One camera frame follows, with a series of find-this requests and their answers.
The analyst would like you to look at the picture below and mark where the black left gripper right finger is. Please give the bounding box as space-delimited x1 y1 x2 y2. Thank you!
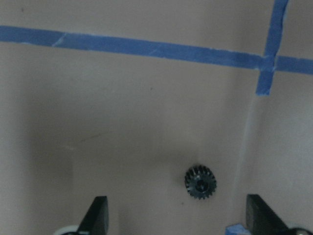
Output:
246 194 293 235

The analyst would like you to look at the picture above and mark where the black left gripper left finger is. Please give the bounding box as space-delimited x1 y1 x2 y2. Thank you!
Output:
76 196 109 235

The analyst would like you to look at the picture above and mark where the black bearing gear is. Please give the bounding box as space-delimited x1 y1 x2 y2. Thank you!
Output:
184 165 217 200

